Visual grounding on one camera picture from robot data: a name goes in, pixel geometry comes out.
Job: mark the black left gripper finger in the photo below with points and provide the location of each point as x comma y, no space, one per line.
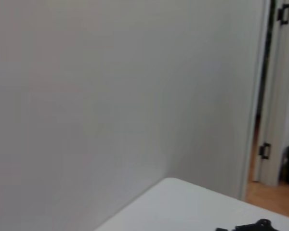
255,226

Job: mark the black door hinge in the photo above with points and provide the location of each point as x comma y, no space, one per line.
284,14
265,151

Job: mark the white door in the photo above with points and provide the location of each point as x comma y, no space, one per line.
272,96

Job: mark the white door frame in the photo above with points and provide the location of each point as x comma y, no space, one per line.
255,96

